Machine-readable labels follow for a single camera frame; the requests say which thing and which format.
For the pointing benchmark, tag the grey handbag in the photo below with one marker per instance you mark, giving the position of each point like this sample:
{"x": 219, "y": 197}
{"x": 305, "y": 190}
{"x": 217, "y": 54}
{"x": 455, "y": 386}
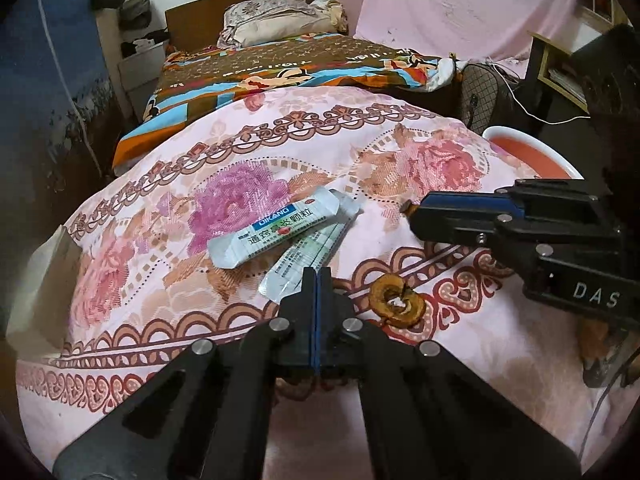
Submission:
{"x": 135, "y": 7}

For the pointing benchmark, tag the orange basin white rim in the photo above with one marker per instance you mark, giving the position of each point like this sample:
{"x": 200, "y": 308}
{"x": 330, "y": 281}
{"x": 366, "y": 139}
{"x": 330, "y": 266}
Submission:
{"x": 535, "y": 157}

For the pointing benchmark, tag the wooden headboard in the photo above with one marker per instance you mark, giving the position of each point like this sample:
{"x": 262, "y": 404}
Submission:
{"x": 195, "y": 22}

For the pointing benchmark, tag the dark clothes pile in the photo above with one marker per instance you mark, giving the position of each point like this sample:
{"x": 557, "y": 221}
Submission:
{"x": 142, "y": 42}

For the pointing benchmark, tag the beige folded cloth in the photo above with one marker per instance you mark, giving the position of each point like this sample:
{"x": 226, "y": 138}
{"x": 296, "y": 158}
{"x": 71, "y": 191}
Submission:
{"x": 335, "y": 15}

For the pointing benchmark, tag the wooden shelf with papers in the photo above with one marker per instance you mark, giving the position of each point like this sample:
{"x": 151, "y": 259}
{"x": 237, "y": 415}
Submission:
{"x": 555, "y": 67}

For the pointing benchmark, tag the white sachet blue label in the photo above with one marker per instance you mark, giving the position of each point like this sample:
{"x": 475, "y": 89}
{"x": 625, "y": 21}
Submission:
{"x": 270, "y": 227}

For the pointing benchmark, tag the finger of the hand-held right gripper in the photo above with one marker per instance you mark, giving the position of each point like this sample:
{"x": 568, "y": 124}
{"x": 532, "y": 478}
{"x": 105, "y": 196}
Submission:
{"x": 450, "y": 227}
{"x": 470, "y": 202}

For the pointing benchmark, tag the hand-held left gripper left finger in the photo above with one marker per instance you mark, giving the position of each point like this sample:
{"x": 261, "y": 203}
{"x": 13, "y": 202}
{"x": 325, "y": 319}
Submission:
{"x": 305, "y": 310}

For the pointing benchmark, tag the checked brown bag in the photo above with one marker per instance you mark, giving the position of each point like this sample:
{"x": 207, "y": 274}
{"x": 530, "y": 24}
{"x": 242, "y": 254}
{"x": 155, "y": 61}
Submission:
{"x": 485, "y": 95}

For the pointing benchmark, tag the brown printed blanket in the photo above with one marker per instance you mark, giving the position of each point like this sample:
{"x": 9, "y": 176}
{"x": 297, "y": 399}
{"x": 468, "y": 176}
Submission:
{"x": 250, "y": 67}

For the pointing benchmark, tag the pink hanging cloth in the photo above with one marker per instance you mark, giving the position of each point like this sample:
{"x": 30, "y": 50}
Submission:
{"x": 450, "y": 5}

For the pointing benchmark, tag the beige pillow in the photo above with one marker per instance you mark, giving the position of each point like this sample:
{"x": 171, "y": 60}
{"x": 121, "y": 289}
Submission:
{"x": 280, "y": 29}

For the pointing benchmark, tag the person's right hand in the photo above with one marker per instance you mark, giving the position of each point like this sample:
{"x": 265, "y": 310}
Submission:
{"x": 595, "y": 342}

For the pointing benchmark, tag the white nightstand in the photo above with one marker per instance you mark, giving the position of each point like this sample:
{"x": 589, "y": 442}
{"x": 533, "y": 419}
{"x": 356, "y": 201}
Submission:
{"x": 140, "y": 70}

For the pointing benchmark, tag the white sachet green print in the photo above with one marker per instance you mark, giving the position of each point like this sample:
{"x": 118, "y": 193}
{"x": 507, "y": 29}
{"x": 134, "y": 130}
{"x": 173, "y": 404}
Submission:
{"x": 312, "y": 250}

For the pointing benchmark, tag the blue printed wardrobe cover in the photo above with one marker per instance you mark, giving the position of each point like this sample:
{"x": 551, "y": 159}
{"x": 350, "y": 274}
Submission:
{"x": 45, "y": 60}

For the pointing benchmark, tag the floral pillow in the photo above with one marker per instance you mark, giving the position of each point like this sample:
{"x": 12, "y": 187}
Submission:
{"x": 260, "y": 5}

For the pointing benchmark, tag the pink floral blanket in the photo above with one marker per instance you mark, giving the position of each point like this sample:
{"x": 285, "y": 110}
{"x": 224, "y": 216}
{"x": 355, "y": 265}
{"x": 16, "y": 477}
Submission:
{"x": 150, "y": 310}

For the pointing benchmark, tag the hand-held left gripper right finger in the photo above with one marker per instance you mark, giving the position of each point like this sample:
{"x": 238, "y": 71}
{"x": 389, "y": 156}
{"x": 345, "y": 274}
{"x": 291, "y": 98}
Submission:
{"x": 327, "y": 320}

